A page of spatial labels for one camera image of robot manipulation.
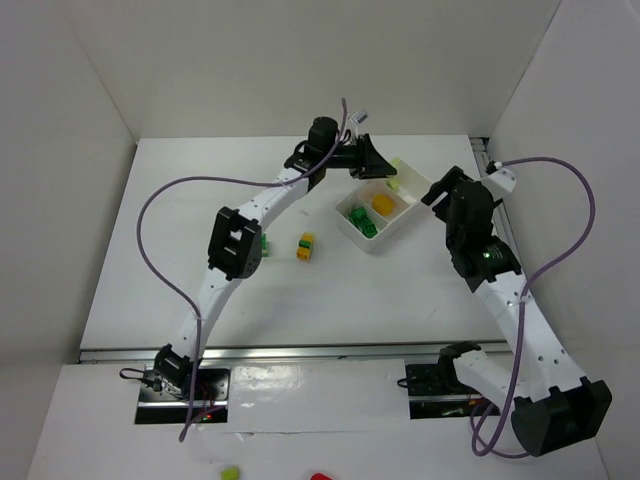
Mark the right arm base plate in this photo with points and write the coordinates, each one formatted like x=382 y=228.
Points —
x=430 y=396

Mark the green lego brick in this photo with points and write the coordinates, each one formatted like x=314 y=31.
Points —
x=367 y=227

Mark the white divided plastic container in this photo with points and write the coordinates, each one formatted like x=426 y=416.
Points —
x=372 y=213

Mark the yellow round printed lego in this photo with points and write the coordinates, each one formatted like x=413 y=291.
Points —
x=382 y=204

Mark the green and cream lego pair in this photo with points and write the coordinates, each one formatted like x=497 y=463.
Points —
x=357 y=216

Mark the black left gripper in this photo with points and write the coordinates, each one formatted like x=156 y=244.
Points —
x=361 y=156

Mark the green and cream lego stack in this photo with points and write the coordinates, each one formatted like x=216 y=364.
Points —
x=265 y=246

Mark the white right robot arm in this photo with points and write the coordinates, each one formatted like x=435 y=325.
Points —
x=545 y=396

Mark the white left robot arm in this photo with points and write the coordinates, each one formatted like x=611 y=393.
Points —
x=234 y=251

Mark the yellow and green lego stack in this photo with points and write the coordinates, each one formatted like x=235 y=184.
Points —
x=305 y=246

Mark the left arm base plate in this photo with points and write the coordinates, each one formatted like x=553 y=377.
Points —
x=159 y=403

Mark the lime green block foreground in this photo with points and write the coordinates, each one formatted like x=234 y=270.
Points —
x=230 y=473

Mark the aluminium rail front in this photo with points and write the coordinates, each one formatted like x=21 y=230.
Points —
x=275 y=353

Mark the red object foreground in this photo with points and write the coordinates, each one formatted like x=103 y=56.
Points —
x=321 y=476

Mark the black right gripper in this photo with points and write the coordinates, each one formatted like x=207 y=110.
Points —
x=446 y=187

